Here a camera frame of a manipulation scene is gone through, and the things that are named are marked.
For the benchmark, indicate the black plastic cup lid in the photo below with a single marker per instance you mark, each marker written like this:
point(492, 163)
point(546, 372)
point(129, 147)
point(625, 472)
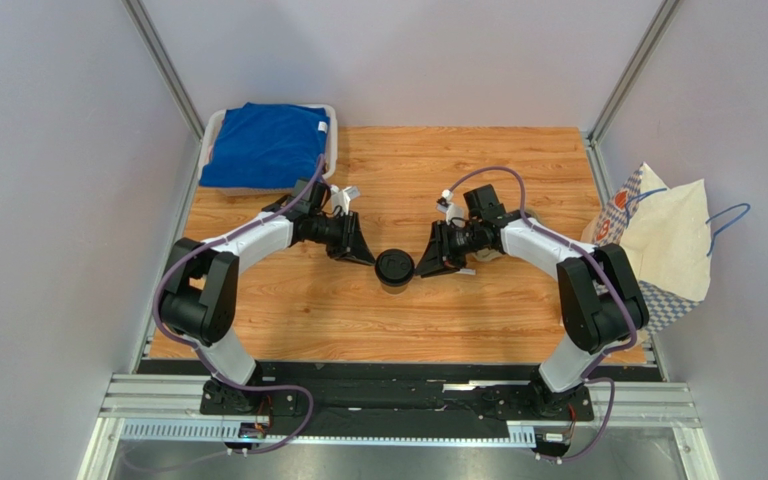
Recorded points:
point(394, 268)

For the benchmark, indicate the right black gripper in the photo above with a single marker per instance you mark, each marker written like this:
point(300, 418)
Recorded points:
point(442, 242)

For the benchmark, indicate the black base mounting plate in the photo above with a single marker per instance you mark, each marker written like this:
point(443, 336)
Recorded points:
point(390, 400)

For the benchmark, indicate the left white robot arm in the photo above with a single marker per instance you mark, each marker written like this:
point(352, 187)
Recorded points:
point(196, 299)

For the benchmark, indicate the blue folded towel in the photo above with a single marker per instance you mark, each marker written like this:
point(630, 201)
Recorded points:
point(264, 143)

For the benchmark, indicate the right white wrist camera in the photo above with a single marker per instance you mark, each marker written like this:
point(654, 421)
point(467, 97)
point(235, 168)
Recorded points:
point(453, 213)

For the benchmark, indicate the grey pulp cup carrier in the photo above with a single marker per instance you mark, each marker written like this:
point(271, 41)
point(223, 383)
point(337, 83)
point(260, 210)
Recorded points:
point(488, 255)

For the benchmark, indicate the brown paper coffee cup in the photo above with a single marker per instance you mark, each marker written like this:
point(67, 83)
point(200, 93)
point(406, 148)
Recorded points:
point(394, 289)

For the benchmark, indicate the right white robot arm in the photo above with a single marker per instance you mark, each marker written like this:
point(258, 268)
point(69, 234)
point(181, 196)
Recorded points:
point(602, 305)

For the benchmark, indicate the blue checkered paper bag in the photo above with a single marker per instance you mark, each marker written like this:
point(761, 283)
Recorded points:
point(669, 236)

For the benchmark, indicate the white plastic basket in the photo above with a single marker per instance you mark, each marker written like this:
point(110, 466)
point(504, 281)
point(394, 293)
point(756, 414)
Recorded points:
point(332, 133)

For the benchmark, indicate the aluminium rail frame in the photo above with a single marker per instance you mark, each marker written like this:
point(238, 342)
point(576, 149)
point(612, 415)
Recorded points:
point(166, 407)

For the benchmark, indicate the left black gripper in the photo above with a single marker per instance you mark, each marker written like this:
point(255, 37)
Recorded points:
point(352, 246)

